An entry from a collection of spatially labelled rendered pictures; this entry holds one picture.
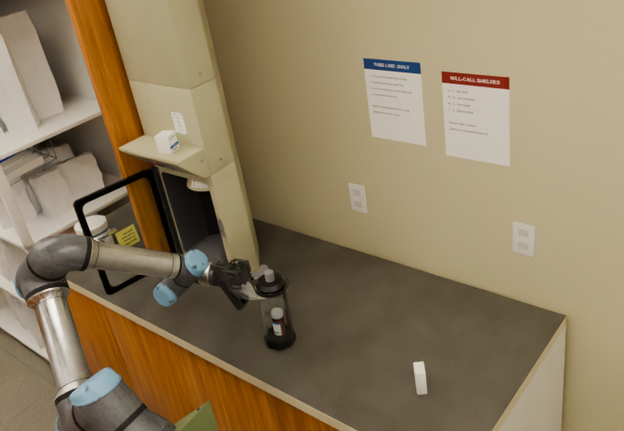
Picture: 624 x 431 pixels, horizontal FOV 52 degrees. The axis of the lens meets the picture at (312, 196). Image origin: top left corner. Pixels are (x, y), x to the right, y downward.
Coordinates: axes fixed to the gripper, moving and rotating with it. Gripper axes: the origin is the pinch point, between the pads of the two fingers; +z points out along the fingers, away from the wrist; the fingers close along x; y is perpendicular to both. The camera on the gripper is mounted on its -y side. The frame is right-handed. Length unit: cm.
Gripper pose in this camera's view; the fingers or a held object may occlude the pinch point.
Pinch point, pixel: (271, 289)
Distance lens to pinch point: 200.1
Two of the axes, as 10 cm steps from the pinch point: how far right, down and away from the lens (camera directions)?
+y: -1.3, -8.7, -4.7
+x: 4.1, -4.8, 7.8
